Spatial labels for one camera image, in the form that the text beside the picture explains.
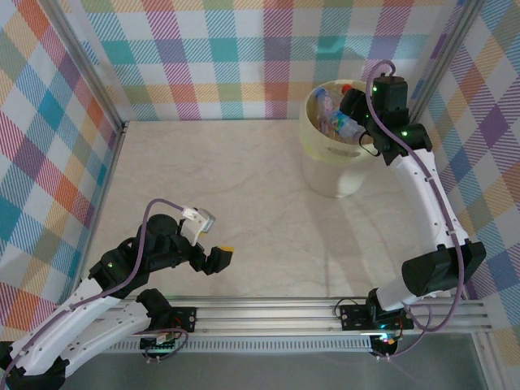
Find clear bottle light blue label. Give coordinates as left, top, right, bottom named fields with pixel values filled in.
left=331, top=111, right=365, bottom=141

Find clear ribbed water bottle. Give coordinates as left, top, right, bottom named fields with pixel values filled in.
left=314, top=87, right=338, bottom=119

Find pale yellow plastic bin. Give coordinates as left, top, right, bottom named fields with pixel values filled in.
left=299, top=79, right=401, bottom=199

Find black circuit board green lights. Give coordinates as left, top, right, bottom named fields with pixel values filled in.
left=139, top=335, right=179, bottom=355

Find circuit board orange connector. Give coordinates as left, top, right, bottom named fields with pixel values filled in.
left=370, top=332, right=402, bottom=355

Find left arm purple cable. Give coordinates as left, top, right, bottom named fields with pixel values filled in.
left=0, top=197, right=192, bottom=365

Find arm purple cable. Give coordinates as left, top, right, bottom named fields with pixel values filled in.
left=365, top=59, right=465, bottom=361
left=0, top=197, right=192, bottom=365

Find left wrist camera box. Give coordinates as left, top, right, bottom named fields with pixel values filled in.
left=178, top=206, right=218, bottom=246

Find thin black cable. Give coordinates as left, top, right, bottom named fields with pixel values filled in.
left=357, top=132, right=383, bottom=158

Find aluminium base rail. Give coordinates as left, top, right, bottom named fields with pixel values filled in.
left=43, top=296, right=495, bottom=339

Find aluminium frame post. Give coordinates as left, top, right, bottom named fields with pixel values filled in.
left=408, top=0, right=488, bottom=121
left=38, top=0, right=127, bottom=135

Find slotted grey cable duct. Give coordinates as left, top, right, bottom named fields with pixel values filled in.
left=64, top=339, right=374, bottom=353

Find aluminium side rail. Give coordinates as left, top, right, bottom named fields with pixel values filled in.
left=75, top=121, right=130, bottom=285

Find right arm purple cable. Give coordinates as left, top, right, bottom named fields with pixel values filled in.
left=365, top=59, right=465, bottom=361

